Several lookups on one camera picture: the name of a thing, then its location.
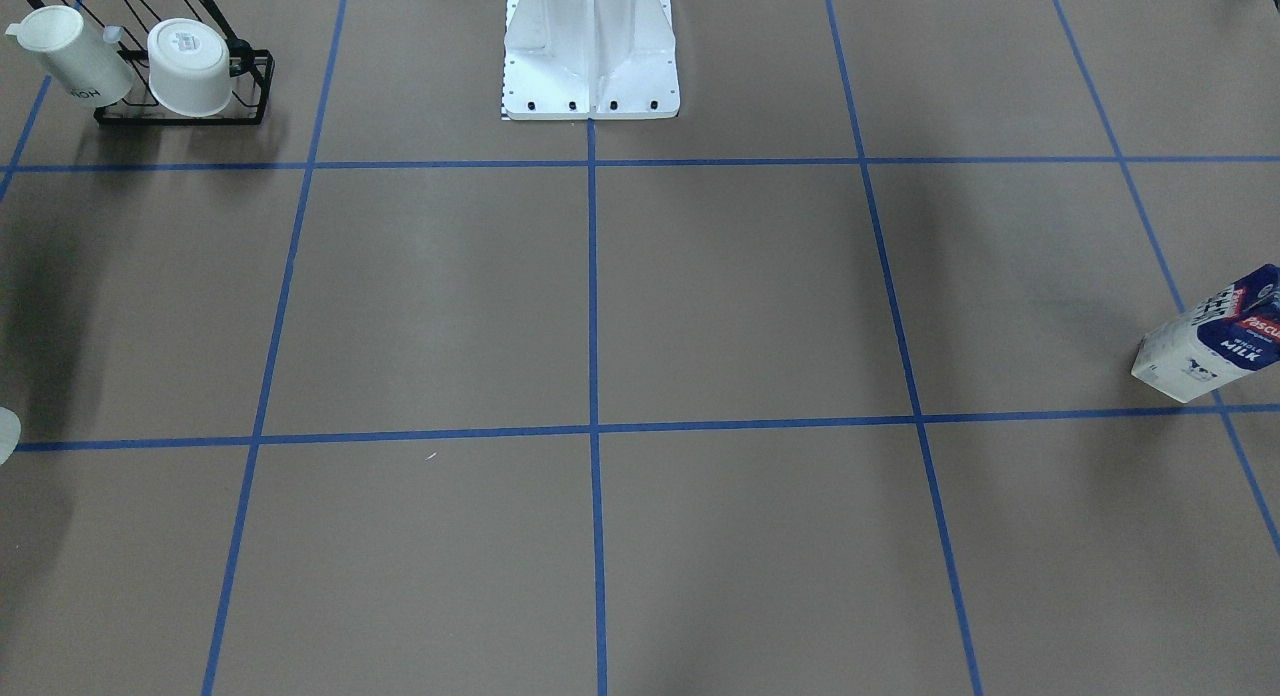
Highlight blue Pascual milk carton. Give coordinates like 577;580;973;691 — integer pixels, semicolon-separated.
1132;264;1279;404

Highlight black wire dish rack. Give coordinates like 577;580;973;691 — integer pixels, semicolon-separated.
4;0;275;125

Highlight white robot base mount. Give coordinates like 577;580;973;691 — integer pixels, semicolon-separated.
500;0;681;122

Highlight wooden mug tree stand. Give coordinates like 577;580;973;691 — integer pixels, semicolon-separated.
0;406;22;464

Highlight white ceramic mug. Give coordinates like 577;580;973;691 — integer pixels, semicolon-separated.
4;5;134;107

